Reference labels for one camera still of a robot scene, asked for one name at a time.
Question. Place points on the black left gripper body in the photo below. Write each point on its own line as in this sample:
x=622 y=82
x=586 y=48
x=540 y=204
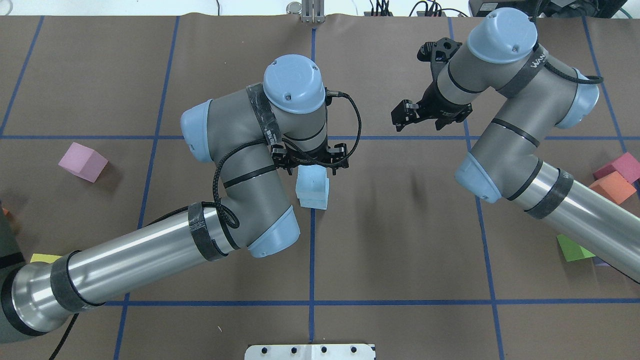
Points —
x=306 y=157

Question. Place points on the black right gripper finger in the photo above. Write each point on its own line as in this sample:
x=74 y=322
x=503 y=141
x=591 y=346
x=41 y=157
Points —
x=405 y=113
x=442 y=122

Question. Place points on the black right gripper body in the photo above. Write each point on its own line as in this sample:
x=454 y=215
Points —
x=440 y=108

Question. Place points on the light blue block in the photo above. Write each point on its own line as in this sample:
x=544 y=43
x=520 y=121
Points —
x=312 y=183
x=318 y=204

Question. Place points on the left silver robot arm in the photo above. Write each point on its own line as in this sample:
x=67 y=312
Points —
x=279 y=123

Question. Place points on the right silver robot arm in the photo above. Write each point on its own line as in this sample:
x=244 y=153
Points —
x=541 y=93

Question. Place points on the small metal cylinder weight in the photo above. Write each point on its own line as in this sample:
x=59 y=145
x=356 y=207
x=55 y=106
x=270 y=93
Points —
x=294 y=8

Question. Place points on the green foam block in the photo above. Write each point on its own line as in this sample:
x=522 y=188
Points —
x=571 y=250

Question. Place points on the orange foam block far side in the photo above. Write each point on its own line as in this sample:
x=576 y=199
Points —
x=614 y=187

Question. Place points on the magenta foam block far side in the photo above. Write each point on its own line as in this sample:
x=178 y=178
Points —
x=626 y=165

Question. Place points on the pink foam block near left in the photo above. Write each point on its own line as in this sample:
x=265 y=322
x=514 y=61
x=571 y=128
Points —
x=83 y=162

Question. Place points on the yellow foam block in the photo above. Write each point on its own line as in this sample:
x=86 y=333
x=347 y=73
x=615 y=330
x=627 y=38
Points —
x=44 y=258

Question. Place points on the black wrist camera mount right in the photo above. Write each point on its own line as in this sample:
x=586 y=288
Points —
x=438 y=54

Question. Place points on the aluminium frame post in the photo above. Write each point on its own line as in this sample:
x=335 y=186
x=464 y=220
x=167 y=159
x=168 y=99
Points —
x=312 y=11

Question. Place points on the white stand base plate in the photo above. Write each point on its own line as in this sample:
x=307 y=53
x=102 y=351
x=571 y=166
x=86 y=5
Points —
x=331 y=351

